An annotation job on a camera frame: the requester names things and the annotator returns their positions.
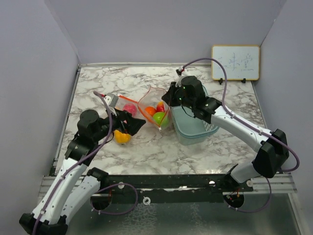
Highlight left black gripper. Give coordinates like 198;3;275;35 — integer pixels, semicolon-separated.
94;105;146;142

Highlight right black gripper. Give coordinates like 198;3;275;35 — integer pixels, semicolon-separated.
161;82;194;110

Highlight small orange fruit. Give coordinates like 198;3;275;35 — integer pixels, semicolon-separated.
156;101;165;112

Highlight clear orange zip bag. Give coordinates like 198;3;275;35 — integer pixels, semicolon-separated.
137;86;170;131
109;96;138;118

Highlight yellow bell pepper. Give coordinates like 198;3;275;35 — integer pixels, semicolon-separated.
114;130;132;144

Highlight red apple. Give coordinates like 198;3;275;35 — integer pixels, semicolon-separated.
123;103;137;117

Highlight green fruit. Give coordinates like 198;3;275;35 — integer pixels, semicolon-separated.
153;112;169;128

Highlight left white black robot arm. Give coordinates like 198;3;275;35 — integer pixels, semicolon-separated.
19;110;146;235

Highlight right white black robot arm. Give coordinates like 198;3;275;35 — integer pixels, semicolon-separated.
162;76;289;191

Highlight teal white plastic basket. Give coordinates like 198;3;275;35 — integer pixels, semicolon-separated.
170;83;220;146

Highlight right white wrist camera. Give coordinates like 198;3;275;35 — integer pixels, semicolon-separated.
176;66;187;87

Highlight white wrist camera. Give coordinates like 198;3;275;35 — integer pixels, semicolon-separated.
102;93;119;108
176;66;187;87

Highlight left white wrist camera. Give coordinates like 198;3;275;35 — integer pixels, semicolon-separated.
102;93;119;108

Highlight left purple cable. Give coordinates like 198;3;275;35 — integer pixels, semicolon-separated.
31;91;139;235

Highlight purple cable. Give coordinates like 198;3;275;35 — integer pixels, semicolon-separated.
181;57;300;212
31;91;139;235

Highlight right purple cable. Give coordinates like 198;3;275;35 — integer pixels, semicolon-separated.
181;57;300;212

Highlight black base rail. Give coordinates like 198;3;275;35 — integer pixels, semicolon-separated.
100;174;253;204

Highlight white whiteboard wooden frame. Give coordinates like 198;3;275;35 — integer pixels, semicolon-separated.
211;45;260;81

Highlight aluminium frame rail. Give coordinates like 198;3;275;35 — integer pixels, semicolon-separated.
39;172;297;196

